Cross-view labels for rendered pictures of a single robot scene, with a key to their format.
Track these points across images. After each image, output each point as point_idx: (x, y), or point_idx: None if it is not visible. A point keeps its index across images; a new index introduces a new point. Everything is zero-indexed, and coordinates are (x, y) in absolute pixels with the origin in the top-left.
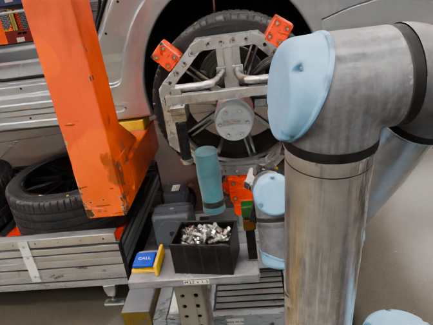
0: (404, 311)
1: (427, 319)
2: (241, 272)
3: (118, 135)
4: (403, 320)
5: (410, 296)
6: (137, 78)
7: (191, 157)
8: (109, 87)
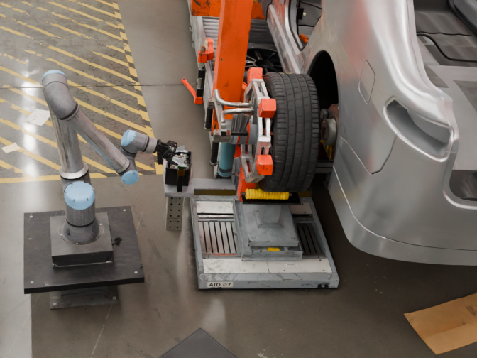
0: (91, 194)
1: (204, 328)
2: (167, 187)
3: (235, 97)
4: (86, 192)
5: (226, 324)
6: None
7: (208, 128)
8: (243, 71)
